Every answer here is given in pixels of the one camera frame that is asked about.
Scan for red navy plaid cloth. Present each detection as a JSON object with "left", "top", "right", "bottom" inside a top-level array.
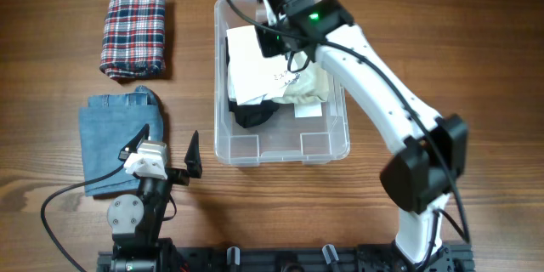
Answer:
[{"left": 99, "top": 0, "right": 166, "bottom": 79}]

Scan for left black cable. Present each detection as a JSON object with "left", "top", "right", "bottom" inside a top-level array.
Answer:
[{"left": 39, "top": 163, "right": 128, "bottom": 272}]

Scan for right black cable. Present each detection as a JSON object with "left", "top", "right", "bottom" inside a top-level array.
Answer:
[{"left": 223, "top": 0, "right": 472, "bottom": 246}]

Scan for blue denim jeans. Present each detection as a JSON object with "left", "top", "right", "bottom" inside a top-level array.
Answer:
[{"left": 79, "top": 86, "right": 164, "bottom": 181}]

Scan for black cable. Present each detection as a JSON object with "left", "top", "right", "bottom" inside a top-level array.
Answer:
[
  {"left": 39, "top": 163, "right": 128, "bottom": 272},
  {"left": 223, "top": 0, "right": 472, "bottom": 246}
]

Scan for white printed shirt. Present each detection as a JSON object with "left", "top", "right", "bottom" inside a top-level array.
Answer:
[{"left": 227, "top": 25, "right": 298, "bottom": 105}]

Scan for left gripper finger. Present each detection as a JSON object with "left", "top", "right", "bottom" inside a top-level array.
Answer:
[
  {"left": 184, "top": 130, "right": 202, "bottom": 179},
  {"left": 119, "top": 124, "right": 150, "bottom": 156}
]

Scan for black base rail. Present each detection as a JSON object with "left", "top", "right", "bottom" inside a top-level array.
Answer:
[{"left": 96, "top": 242, "right": 476, "bottom": 272}]

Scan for black garment with tape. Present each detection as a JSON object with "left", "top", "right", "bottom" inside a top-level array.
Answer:
[{"left": 225, "top": 36, "right": 281, "bottom": 130}]

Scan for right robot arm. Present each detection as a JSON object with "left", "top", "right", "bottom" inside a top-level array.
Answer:
[{"left": 263, "top": 0, "right": 468, "bottom": 271}]

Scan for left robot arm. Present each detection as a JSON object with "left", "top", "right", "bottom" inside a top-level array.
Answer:
[{"left": 97, "top": 124, "right": 202, "bottom": 272}]

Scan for cream cloth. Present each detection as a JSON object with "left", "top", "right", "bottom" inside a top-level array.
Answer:
[{"left": 272, "top": 61, "right": 330, "bottom": 104}]

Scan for clear plastic storage container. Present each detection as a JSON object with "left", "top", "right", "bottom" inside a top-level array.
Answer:
[{"left": 214, "top": 0, "right": 350, "bottom": 167}]

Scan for white label in container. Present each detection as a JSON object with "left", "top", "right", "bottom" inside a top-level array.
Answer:
[{"left": 294, "top": 101, "right": 322, "bottom": 118}]

